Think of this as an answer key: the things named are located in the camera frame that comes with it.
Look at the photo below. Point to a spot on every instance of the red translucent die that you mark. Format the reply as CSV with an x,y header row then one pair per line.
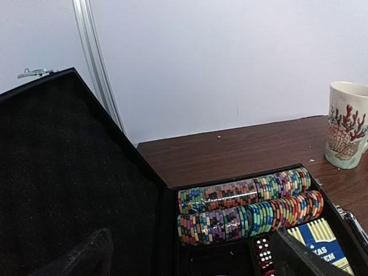
x,y
263,253

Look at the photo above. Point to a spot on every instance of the ceramic coral pattern mug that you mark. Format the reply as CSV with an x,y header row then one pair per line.
x,y
347,124

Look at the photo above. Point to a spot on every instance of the black poker chip case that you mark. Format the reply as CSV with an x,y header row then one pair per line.
x,y
67,170

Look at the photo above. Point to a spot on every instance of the blue texas holdem card box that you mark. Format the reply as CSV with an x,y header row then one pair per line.
x,y
318,236

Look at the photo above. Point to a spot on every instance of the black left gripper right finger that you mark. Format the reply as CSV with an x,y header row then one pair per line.
x,y
291,257

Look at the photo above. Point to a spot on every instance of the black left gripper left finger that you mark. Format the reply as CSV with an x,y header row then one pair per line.
x,y
93,256

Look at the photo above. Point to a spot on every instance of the left aluminium frame post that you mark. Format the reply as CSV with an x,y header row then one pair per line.
x,y
95,60

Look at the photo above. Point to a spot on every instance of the upper poker chip row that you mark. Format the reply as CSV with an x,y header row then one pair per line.
x,y
244,192

